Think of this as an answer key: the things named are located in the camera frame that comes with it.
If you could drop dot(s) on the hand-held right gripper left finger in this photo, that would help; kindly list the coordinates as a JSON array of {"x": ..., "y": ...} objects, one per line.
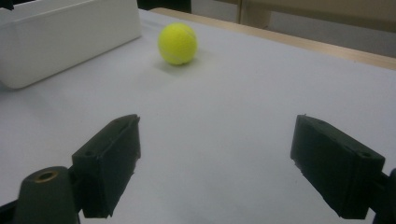
[{"x": 106, "y": 161}]

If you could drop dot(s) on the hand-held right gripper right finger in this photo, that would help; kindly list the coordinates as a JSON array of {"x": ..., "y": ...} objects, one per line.
[{"x": 336, "y": 165}]

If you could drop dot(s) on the white plastic container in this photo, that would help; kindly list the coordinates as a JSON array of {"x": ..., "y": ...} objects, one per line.
[{"x": 62, "y": 43}]

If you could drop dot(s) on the yellow tennis ball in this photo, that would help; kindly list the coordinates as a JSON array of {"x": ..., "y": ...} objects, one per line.
[{"x": 177, "y": 43}]

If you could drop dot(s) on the light wooden furniture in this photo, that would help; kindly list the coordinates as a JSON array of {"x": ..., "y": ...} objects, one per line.
[{"x": 327, "y": 12}]

